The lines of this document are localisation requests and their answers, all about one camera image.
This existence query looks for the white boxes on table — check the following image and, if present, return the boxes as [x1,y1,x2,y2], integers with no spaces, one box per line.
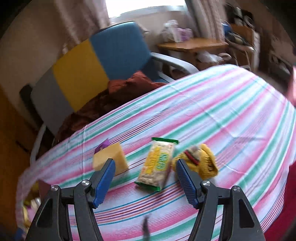
[161,20,194,43]

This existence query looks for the grey yellow blue chair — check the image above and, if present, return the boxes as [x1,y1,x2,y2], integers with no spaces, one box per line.
[20,21,198,163]

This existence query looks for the purple snack packet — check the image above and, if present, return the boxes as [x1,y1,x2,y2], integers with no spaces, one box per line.
[94,138,110,154]

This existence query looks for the striped pink green bedsheet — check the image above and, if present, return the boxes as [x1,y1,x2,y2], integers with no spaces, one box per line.
[16,65,295,240]

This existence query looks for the wooden side table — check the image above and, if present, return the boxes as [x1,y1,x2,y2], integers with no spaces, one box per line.
[157,38,228,70]

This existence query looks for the yellow sponge block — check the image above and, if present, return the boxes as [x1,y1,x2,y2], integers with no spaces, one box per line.
[92,143,128,175]

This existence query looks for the dark red blanket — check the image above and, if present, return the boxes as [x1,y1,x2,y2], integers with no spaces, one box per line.
[53,71,165,146]

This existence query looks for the yellow knitted sock bundle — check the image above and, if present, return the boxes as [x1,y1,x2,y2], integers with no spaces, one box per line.
[171,144,218,180]

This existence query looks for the green rice cracker packet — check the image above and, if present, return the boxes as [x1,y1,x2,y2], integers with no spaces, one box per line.
[135,137,179,192]

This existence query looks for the gold maroon storage box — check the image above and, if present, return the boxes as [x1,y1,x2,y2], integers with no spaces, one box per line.
[23,180,51,230]

